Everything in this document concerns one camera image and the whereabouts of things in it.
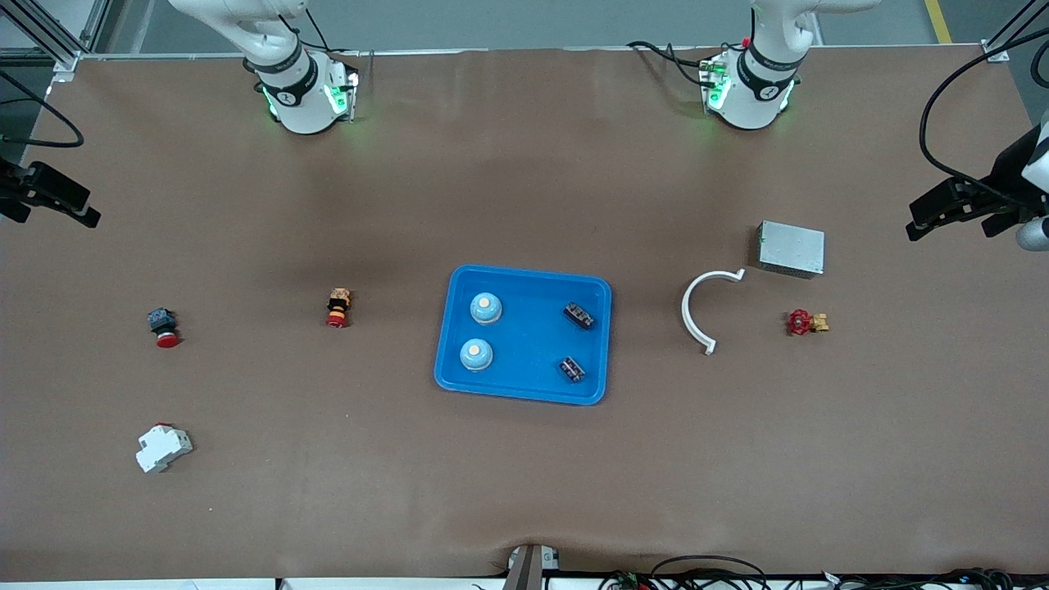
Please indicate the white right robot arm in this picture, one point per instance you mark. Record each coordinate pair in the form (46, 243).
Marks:
(299, 98)

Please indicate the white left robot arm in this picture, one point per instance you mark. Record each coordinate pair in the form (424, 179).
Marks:
(750, 98)

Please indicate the white circuit breaker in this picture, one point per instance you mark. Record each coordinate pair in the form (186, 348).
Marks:
(162, 449)

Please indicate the red emergency stop button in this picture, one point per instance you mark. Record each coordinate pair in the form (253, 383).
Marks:
(164, 324)

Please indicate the dark brown cylindrical capacitor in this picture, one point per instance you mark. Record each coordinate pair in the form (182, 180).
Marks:
(572, 369)

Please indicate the brass valve red handwheel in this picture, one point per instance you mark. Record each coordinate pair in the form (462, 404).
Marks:
(799, 322)

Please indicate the black connector block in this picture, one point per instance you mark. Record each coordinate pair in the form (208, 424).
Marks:
(578, 315)

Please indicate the orange red push button switch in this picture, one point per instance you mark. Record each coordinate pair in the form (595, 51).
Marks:
(338, 307)

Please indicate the blue round bell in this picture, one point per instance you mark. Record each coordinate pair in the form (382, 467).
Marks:
(475, 355)
(485, 309)

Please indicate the aluminium frame post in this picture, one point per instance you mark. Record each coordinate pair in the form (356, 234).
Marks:
(1012, 33)
(57, 37)

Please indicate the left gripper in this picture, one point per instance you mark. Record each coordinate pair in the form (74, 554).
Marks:
(1006, 170)

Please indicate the blue plastic tray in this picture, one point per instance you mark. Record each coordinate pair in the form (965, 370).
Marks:
(533, 344)

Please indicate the white curved plastic clamp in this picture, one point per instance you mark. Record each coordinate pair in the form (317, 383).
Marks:
(687, 315)

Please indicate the grey metal box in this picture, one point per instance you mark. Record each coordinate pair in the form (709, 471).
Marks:
(791, 250)

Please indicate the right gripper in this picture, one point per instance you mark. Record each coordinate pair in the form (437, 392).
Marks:
(10, 190)

